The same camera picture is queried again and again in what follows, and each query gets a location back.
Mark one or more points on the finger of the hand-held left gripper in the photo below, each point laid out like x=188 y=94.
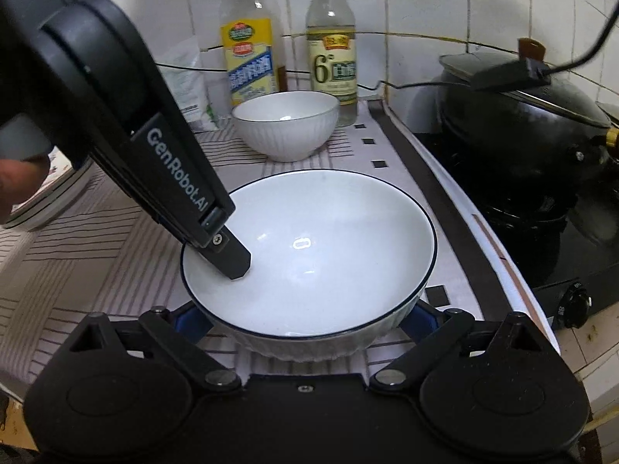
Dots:
x=232 y=256

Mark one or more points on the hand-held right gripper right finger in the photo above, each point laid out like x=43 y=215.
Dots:
x=428 y=321

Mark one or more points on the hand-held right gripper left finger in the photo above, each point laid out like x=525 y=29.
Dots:
x=186 y=321

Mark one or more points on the white ribbed bowl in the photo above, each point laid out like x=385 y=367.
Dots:
x=338 y=251
x=285 y=135

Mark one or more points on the white plate with sun print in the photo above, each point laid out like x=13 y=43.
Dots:
x=43 y=208

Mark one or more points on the person's left hand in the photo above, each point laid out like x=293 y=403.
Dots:
x=19 y=183

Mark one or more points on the clear plastic bag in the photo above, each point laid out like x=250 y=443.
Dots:
x=186 y=92

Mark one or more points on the striped tablecloth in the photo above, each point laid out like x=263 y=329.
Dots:
x=121 y=251

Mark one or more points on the black gas stove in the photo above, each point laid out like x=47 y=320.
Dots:
x=532 y=261

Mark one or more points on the yellow label cooking wine bottle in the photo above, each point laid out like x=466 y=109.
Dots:
x=249 y=58

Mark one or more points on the clear vinegar bottle yellow cap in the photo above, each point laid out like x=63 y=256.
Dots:
x=333 y=67

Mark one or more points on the glass wok lid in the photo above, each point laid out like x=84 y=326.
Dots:
x=556 y=101

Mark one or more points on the black rectangular connector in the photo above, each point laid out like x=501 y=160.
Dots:
x=508 y=75

